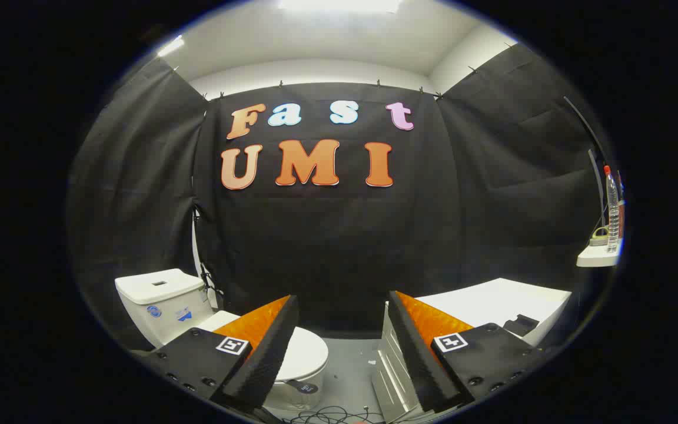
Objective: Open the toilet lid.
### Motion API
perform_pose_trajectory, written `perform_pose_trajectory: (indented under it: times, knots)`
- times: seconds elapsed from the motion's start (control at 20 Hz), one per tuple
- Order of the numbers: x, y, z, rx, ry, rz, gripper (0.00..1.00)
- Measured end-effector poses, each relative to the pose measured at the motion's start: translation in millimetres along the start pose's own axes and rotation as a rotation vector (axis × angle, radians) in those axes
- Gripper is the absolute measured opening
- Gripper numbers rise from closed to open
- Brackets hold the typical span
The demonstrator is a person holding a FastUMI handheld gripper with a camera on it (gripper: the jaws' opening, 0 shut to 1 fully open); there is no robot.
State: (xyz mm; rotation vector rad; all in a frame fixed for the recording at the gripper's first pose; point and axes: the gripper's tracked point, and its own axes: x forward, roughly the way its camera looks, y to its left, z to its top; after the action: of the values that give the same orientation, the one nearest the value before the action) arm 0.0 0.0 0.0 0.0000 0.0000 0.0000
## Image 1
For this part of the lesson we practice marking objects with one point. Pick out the white ceramic toilet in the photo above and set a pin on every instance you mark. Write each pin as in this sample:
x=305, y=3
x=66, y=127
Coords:
x=162, y=306

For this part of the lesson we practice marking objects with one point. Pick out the white drawer cabinet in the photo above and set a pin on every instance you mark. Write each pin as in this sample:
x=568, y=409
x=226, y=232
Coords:
x=492, y=300

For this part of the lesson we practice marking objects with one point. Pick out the black round tag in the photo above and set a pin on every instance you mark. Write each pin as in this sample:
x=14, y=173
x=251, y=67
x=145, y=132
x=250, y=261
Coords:
x=305, y=387

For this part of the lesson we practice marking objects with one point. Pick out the black curved rod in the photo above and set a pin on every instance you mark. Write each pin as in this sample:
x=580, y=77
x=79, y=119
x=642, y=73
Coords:
x=586, y=126

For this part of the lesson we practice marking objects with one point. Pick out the white wall shelf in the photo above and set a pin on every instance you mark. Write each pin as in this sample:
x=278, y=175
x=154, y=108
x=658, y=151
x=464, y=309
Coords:
x=597, y=257

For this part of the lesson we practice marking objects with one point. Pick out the clear water bottle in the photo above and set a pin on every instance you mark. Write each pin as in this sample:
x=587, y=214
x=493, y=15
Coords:
x=612, y=218

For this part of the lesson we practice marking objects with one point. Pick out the black light stand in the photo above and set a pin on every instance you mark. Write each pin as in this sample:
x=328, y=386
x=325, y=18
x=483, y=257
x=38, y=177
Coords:
x=209, y=282

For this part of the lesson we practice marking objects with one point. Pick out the white toilet lid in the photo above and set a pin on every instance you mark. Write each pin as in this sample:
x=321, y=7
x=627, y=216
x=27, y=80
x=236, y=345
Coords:
x=306, y=353

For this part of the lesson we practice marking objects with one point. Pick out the black backdrop cloth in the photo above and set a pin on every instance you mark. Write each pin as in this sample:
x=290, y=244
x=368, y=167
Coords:
x=339, y=235

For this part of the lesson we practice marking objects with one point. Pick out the black plastic holder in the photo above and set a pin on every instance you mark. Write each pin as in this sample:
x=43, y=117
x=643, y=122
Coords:
x=520, y=325

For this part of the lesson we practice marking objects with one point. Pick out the ceiling light panel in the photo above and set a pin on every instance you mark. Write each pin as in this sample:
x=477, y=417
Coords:
x=171, y=46

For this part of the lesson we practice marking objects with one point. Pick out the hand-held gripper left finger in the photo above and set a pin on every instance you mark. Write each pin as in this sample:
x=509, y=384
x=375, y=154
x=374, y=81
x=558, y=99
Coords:
x=268, y=353

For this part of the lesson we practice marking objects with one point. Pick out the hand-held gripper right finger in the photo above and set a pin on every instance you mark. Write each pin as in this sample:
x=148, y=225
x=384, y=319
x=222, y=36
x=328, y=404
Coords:
x=415, y=353

